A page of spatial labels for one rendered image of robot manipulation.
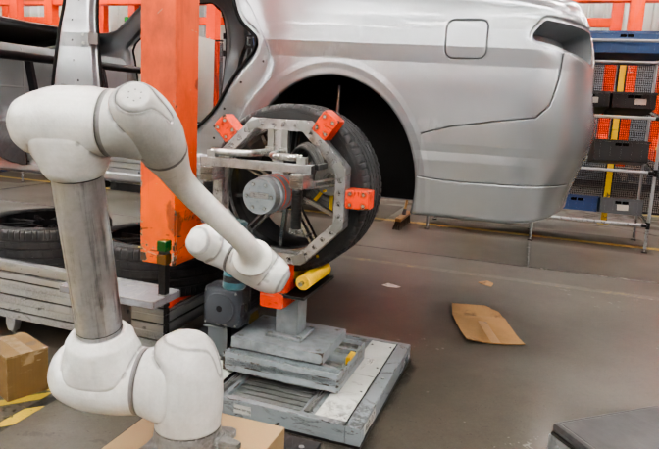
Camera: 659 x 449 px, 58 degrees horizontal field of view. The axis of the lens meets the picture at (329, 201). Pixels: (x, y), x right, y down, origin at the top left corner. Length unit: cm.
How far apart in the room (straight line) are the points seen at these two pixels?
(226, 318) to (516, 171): 133
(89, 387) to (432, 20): 184
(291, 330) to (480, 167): 102
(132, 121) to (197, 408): 66
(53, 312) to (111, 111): 196
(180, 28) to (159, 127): 127
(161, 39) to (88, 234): 124
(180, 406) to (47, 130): 65
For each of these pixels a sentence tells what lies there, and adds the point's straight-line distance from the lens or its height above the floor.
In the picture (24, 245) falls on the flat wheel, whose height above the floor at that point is 43.
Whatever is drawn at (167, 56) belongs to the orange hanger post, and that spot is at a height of 133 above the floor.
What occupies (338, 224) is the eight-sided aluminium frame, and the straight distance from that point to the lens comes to 217.
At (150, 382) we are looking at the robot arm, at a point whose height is 56.
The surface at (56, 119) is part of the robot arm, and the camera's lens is 122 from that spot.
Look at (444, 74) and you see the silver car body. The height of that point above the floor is 133.
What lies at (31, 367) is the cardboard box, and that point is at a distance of 268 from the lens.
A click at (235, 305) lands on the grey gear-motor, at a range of 254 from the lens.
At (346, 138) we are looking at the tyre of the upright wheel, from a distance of 222.
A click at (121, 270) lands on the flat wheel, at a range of 286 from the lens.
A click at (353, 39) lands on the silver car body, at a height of 146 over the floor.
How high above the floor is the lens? 118
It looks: 9 degrees down
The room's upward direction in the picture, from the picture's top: 3 degrees clockwise
